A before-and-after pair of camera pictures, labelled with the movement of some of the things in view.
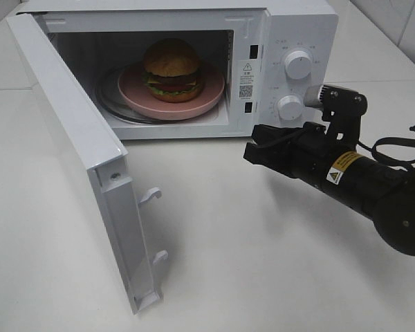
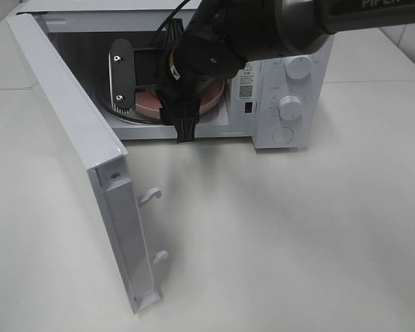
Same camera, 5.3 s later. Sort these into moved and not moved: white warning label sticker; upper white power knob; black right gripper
Moved: black right gripper
Not moved: upper white power knob; white warning label sticker
